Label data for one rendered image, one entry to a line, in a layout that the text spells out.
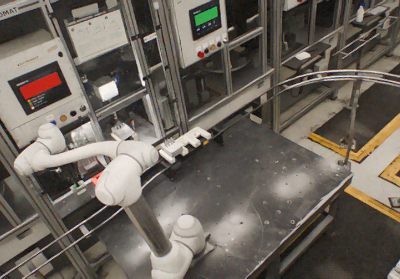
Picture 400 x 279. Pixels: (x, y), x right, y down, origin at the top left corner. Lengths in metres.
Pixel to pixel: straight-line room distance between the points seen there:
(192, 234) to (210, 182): 0.63
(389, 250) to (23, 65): 2.69
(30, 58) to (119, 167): 0.75
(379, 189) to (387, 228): 0.42
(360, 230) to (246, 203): 1.12
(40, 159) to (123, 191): 0.53
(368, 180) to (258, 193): 1.39
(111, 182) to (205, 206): 0.99
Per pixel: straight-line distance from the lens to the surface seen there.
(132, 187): 1.45
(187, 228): 1.85
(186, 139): 2.48
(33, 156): 1.81
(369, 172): 3.52
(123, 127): 2.48
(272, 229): 2.14
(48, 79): 1.90
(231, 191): 2.33
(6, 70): 1.86
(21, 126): 1.98
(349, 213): 3.14
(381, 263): 2.93
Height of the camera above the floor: 2.43
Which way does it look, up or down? 40 degrees down
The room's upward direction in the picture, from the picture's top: 10 degrees counter-clockwise
